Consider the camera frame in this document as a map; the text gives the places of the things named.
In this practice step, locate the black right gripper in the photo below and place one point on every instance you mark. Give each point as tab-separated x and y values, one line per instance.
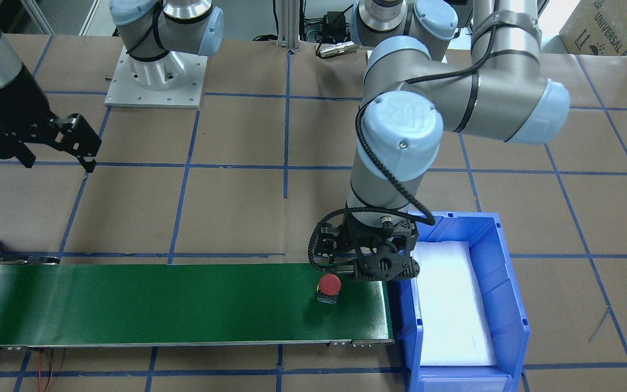
10	109

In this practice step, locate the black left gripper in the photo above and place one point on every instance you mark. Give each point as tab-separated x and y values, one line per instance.
331	243

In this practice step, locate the red push button switch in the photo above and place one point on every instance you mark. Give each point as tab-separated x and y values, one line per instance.
328	288

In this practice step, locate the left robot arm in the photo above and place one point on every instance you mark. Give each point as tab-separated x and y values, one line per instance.
410	98

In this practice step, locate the white foam pad bin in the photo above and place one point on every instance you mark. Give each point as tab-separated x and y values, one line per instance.
453	316

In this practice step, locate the green conveyor belt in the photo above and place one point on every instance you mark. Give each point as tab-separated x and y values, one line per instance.
184	305

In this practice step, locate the cardboard box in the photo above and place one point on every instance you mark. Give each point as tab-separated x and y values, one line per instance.
597	28

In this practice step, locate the aluminium frame post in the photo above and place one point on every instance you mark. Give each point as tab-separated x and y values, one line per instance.
288	24

